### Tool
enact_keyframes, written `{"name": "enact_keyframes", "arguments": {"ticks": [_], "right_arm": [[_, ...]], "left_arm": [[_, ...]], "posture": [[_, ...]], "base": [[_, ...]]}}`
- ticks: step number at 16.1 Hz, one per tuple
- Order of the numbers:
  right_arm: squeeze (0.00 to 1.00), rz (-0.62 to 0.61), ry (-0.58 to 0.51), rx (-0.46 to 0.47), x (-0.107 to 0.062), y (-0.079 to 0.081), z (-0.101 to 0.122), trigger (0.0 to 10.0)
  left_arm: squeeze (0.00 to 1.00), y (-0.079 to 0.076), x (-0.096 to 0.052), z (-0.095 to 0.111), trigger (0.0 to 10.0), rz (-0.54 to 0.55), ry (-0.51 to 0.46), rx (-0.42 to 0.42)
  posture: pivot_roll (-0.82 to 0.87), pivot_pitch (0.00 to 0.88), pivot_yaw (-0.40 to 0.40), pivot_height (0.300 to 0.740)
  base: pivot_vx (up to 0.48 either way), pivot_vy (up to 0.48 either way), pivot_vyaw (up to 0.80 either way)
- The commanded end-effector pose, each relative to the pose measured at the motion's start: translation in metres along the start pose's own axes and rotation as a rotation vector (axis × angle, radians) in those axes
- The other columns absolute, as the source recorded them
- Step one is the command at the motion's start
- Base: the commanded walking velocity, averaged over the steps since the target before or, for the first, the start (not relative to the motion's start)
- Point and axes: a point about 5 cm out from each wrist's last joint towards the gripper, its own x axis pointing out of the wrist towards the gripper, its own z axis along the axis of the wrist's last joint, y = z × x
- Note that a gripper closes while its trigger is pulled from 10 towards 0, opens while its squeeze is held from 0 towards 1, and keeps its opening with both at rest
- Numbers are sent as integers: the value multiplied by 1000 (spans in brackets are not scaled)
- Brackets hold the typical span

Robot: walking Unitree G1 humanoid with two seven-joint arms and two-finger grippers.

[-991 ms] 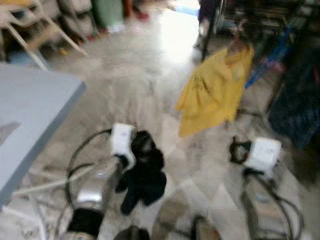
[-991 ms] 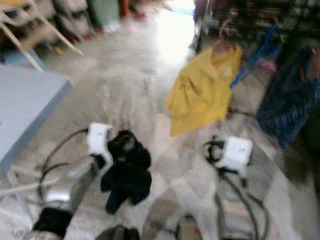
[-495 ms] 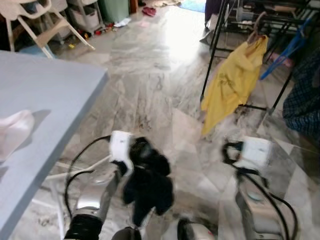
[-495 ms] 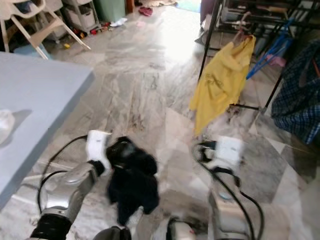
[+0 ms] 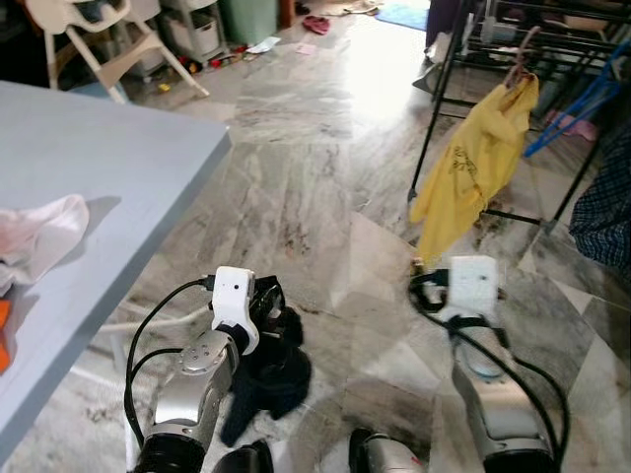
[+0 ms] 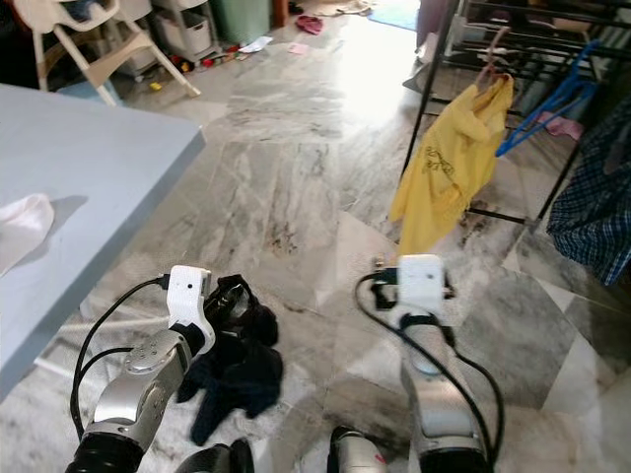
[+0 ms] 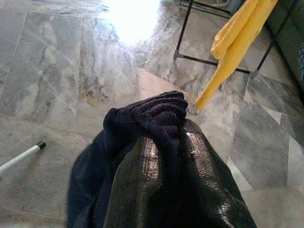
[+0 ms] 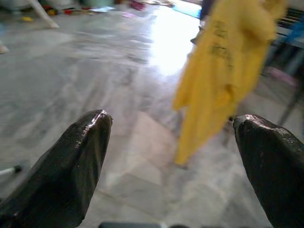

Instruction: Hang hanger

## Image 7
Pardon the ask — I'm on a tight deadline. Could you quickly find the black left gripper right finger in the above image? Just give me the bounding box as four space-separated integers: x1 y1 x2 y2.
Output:
175 118 258 228

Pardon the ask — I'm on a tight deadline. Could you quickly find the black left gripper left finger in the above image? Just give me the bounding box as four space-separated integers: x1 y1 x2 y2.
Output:
102 136 179 228

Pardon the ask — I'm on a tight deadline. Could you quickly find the black metal clothes rack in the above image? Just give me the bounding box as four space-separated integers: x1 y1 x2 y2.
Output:
173 0 300 80

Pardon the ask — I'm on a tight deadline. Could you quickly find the yellow shirt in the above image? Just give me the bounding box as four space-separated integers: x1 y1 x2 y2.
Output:
194 0 278 111

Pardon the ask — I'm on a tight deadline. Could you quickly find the navy garment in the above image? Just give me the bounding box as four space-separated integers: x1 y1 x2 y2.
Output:
66 91 190 228

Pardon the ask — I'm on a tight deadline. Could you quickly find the light blue folding table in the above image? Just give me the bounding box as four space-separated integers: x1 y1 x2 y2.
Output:
0 141 47 175

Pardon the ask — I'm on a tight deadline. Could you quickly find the green leather sofa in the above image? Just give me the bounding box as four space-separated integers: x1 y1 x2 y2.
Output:
267 0 304 105

